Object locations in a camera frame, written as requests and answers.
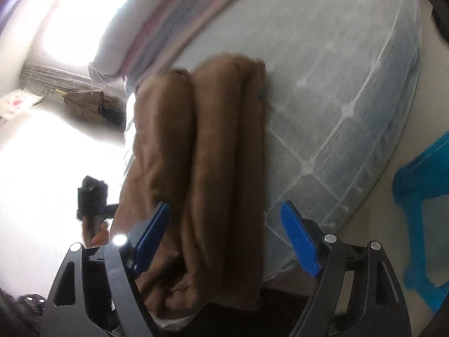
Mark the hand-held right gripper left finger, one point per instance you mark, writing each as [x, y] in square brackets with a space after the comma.
[152, 231]

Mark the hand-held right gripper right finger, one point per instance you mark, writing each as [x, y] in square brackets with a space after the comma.
[300, 238]

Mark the brown coat with fur collar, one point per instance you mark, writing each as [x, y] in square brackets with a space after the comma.
[210, 165]

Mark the hanging dark clothes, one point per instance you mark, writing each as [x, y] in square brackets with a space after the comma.
[112, 112]

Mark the person's left hand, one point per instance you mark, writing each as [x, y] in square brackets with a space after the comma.
[100, 237]

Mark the hanging olive jacket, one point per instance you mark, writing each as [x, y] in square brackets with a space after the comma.
[84, 105]

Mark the grey striped curtain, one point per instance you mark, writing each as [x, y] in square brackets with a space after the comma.
[59, 77]

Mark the blue plastic stool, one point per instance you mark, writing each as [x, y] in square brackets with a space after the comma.
[421, 182]

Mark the bed with grey checked bedspread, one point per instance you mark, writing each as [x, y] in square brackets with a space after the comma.
[333, 77]

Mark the maroon folded quilt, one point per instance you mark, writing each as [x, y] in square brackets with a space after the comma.
[165, 24]

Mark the blue-grey folded quilt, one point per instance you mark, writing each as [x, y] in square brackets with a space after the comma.
[189, 17]

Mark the covered wall air conditioner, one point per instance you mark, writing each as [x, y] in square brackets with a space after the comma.
[17, 107]

